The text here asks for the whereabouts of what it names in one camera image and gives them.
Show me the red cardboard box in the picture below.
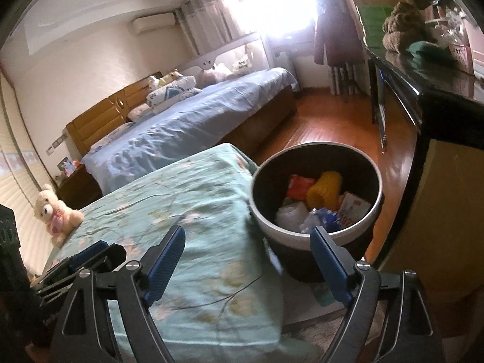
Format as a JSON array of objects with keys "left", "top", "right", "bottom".
[{"left": 337, "top": 192, "right": 371, "bottom": 229}]

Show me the blue plastic wrapper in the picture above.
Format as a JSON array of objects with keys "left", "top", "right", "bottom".
[{"left": 299, "top": 207, "right": 343, "bottom": 234}]

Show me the white foam net sleeve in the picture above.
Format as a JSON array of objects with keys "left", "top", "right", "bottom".
[{"left": 275, "top": 201, "right": 309, "bottom": 233}]

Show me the orange foam net sleeve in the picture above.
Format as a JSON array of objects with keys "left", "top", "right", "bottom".
[{"left": 306, "top": 171, "right": 342, "bottom": 211}]

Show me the red snack wrapper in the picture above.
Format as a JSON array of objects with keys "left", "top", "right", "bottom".
[{"left": 286, "top": 175, "right": 316, "bottom": 201}]

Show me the white round trash bin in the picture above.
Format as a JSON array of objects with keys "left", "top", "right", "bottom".
[{"left": 249, "top": 142, "right": 384, "bottom": 283}]

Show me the white teddy bear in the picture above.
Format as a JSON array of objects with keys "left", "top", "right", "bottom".
[{"left": 34, "top": 184, "right": 84, "bottom": 247}]

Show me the dark wooden nightstand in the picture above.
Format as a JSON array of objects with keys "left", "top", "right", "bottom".
[{"left": 56, "top": 164, "right": 102, "bottom": 210}]

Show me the wooden headboard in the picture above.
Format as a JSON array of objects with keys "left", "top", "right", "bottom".
[{"left": 66, "top": 76, "right": 150, "bottom": 156}]

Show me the black glossy cabinet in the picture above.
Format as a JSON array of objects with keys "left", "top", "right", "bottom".
[{"left": 367, "top": 47, "right": 483, "bottom": 150}]

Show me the blue covered bed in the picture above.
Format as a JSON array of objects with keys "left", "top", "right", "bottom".
[{"left": 81, "top": 67, "right": 298, "bottom": 195}]

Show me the blue patterned pillow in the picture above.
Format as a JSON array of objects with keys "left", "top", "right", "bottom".
[{"left": 146, "top": 75, "right": 201, "bottom": 114}]

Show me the green cloth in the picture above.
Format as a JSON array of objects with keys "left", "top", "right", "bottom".
[{"left": 406, "top": 41, "right": 454, "bottom": 65}]

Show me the pink storage box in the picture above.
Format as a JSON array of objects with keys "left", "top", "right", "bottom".
[{"left": 449, "top": 18, "right": 484, "bottom": 81}]

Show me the dark red hanging jacket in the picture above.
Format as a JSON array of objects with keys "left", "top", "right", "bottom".
[{"left": 313, "top": 0, "right": 364, "bottom": 68}]

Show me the white air conditioner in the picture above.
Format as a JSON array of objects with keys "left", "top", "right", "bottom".
[{"left": 132, "top": 12, "right": 176, "bottom": 34}]

